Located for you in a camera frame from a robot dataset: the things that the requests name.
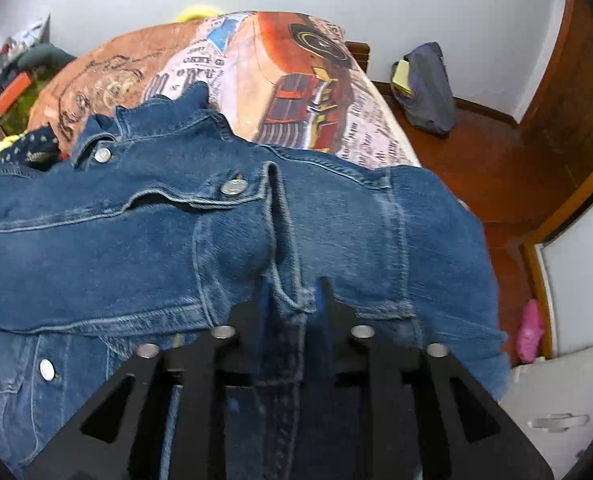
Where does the orange box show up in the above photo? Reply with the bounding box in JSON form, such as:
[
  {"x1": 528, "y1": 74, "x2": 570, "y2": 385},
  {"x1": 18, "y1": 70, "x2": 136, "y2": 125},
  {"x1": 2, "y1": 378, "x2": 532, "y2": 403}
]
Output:
[{"x1": 0, "y1": 72, "x2": 34, "y2": 114}]

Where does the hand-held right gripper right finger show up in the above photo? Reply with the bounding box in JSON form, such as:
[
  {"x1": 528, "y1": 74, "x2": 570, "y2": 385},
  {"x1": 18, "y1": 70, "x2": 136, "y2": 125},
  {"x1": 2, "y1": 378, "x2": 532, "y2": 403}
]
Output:
[{"x1": 316, "y1": 277, "x2": 553, "y2": 480}]

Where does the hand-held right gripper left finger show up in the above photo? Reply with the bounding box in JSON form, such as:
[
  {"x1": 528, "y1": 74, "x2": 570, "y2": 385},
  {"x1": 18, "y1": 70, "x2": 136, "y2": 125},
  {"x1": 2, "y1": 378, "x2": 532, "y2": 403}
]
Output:
[{"x1": 24, "y1": 275, "x2": 277, "y2": 480}]

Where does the white door panel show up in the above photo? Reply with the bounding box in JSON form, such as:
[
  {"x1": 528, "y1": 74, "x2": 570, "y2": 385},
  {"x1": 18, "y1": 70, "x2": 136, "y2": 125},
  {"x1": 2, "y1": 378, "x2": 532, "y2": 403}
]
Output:
[{"x1": 530, "y1": 195, "x2": 593, "y2": 358}]

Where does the green item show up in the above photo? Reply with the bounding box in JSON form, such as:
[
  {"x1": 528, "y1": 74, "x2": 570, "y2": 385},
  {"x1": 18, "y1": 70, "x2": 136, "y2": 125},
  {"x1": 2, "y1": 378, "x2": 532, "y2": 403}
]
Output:
[{"x1": 0, "y1": 80, "x2": 43, "y2": 136}]

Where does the wooden bed headboard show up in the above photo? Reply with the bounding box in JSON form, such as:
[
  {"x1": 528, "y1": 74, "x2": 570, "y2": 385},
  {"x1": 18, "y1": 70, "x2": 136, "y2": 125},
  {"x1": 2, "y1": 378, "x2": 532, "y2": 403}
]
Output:
[{"x1": 346, "y1": 41, "x2": 373, "y2": 75}]

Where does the pink soft item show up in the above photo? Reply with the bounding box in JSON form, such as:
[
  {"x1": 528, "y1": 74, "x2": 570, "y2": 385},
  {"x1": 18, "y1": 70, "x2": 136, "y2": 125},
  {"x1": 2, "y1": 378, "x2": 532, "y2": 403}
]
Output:
[{"x1": 517, "y1": 299, "x2": 546, "y2": 364}]

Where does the printed car newspaper blanket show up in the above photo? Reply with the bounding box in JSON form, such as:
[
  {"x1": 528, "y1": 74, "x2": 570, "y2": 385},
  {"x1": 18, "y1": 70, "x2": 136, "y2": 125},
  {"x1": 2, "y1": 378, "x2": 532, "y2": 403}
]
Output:
[{"x1": 29, "y1": 10, "x2": 422, "y2": 168}]

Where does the brown wooden door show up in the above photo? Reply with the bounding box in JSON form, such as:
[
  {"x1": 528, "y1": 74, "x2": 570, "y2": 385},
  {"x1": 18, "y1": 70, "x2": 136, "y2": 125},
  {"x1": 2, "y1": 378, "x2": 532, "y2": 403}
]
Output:
[{"x1": 519, "y1": 0, "x2": 593, "y2": 183}]

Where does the navy dotted cloth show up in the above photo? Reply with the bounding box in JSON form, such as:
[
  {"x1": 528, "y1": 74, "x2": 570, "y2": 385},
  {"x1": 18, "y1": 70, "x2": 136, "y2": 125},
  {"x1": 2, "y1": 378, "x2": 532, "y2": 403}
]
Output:
[{"x1": 0, "y1": 125, "x2": 63, "y2": 168}]

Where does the grey blue bag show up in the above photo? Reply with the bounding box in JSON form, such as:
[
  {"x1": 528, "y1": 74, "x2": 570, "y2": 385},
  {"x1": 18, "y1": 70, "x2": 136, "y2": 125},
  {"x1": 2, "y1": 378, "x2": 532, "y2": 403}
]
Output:
[{"x1": 390, "y1": 41, "x2": 458, "y2": 136}]

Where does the dark teal cloth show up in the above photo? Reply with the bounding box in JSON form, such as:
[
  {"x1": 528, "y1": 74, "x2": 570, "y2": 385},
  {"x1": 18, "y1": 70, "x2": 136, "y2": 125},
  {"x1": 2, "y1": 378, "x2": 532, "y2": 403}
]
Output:
[{"x1": 16, "y1": 44, "x2": 78, "y2": 72}]

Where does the yellow pillow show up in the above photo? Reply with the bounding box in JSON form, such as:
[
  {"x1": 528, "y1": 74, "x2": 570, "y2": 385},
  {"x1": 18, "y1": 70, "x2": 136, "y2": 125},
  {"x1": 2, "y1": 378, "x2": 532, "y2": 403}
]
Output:
[{"x1": 175, "y1": 5, "x2": 223, "y2": 24}]

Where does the blue denim jacket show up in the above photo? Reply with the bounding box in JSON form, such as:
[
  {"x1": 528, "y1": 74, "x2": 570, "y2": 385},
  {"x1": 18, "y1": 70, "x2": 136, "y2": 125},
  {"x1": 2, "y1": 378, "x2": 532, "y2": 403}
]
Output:
[{"x1": 0, "y1": 82, "x2": 512, "y2": 480}]

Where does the white plastic container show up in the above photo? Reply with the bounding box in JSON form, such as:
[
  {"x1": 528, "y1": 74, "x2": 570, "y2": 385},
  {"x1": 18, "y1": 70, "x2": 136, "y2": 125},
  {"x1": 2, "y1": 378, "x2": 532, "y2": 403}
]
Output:
[{"x1": 496, "y1": 337, "x2": 593, "y2": 480}]

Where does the yellow item in bag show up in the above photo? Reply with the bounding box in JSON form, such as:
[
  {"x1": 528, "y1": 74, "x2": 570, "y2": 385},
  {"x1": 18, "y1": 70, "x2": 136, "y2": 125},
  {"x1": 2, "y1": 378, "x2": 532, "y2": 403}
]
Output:
[{"x1": 391, "y1": 59, "x2": 413, "y2": 96}]

